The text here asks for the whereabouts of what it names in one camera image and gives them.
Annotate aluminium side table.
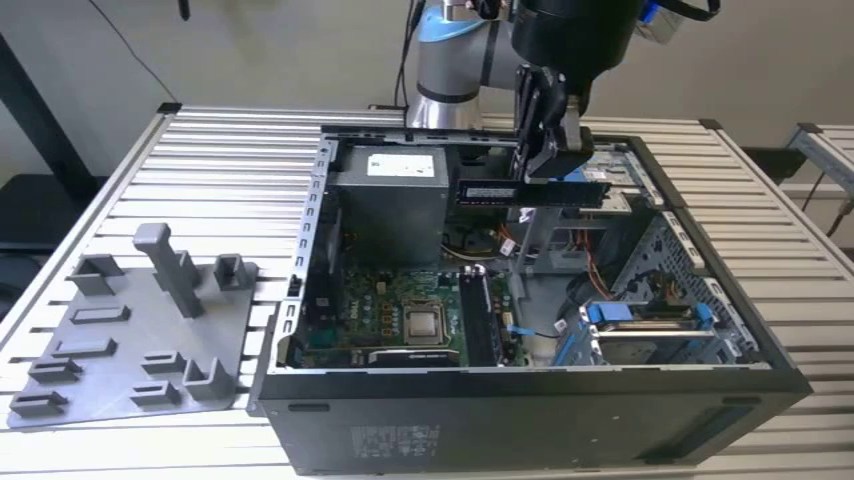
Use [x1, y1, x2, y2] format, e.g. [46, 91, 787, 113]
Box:
[776, 122, 854, 201]

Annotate black cable with blue tag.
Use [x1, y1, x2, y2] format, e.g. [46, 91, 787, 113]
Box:
[506, 323, 568, 341]

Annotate green Dell motherboard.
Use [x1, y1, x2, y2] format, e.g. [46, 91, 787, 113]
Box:
[292, 267, 528, 369]

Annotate blue RAM stick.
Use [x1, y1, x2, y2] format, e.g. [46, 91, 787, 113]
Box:
[456, 179, 612, 208]

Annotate black open PC case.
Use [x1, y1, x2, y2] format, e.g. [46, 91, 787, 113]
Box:
[249, 124, 812, 476]

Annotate blue disk carrier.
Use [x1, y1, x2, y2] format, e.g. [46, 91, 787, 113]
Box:
[580, 299, 716, 361]

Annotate CPU socket with metal cover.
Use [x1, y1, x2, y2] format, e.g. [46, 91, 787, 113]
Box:
[397, 298, 449, 349]

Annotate silver CPU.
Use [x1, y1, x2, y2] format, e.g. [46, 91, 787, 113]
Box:
[406, 312, 441, 344]

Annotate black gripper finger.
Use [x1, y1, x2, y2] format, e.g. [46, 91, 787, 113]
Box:
[510, 63, 569, 181]
[529, 94, 596, 184]

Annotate black RAM slot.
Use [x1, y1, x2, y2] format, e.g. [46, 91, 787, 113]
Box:
[458, 272, 477, 366]
[468, 272, 488, 366]
[477, 272, 498, 366]

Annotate black furniture frame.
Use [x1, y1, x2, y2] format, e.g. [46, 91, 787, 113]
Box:
[0, 29, 111, 251]

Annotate grey plastic parts rack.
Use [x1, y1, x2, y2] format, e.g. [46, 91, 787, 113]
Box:
[5, 222, 278, 431]

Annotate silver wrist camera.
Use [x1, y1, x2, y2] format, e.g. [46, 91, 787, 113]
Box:
[636, 0, 685, 44]

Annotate grey Dell power supply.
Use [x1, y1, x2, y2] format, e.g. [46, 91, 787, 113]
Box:
[329, 144, 448, 266]

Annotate orange and yellow power wires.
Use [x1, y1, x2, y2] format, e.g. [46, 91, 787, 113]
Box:
[442, 219, 534, 261]

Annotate black graphics card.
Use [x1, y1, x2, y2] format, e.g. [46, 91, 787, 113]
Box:
[349, 347, 461, 369]

